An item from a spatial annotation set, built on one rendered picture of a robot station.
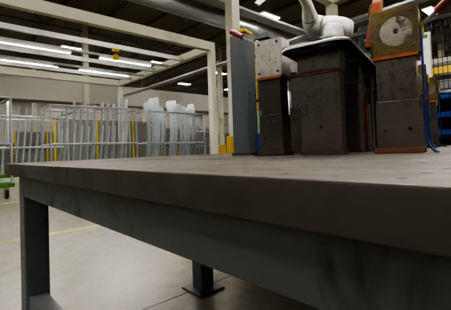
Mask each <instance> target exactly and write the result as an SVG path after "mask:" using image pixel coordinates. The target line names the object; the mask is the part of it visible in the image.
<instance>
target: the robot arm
mask: <svg viewBox="0 0 451 310"><path fill-rule="evenodd" d="M264 1H267V2H268V1H269V0H257V1H256V2H255V4H257V5H258V6H260V5H261V4H262V3H263V2H264ZM299 2H300V4H301V6H302V24H303V29H304V30H305V33H306V34H307V35H308V36H309V37H311V38H315V37H318V36H322V40H323V39H326V38H333V37H338V36H345V37H350V36H351V35H352V34H353V30H354V22H353V21H352V20H351V19H348V18H347V17H342V16H336V15H328V16H324V15H318V14H317V12H316V10H315V8H314V6H313V3H312V1H311V0H299ZM288 106H289V115H290V103H289V91H288Z"/></svg>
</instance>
